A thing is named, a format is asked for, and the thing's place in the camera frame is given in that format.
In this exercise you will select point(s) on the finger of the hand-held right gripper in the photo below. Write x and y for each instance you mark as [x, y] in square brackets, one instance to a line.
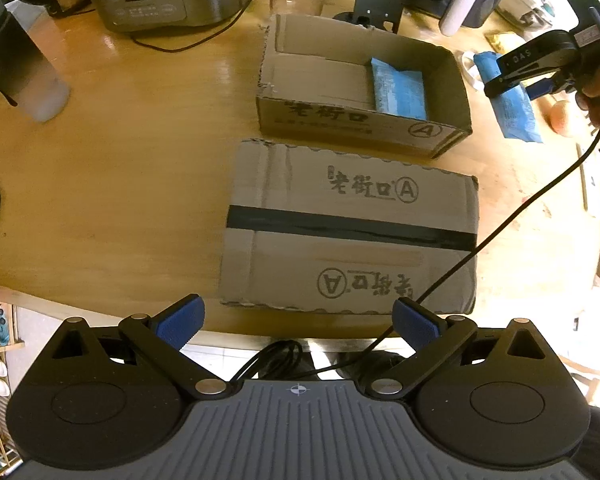
[540, 87]
[502, 82]

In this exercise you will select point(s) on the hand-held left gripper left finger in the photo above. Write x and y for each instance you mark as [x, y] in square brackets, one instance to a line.
[182, 317]

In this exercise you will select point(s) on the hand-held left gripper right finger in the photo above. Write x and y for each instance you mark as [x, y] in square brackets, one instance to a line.
[415, 320]

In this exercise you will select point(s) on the small blue packet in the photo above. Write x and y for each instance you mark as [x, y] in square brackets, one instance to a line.
[517, 115]

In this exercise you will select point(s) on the cardboard box lid black tape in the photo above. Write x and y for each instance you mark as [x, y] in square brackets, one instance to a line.
[350, 255]

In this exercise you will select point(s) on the large blue packet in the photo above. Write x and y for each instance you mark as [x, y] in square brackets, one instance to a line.
[400, 90]

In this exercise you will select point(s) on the wooden desktop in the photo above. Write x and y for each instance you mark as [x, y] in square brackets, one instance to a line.
[130, 160]

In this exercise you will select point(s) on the person's right hand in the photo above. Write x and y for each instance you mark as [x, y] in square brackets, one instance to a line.
[592, 102]

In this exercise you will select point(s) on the white elastic band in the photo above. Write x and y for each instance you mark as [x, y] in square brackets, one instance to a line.
[467, 72]

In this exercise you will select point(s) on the yellow wet wipes pack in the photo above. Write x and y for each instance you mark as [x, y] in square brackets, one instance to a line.
[502, 41]

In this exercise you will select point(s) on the translucent shaker bottle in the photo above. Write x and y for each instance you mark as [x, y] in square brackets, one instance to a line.
[30, 75]

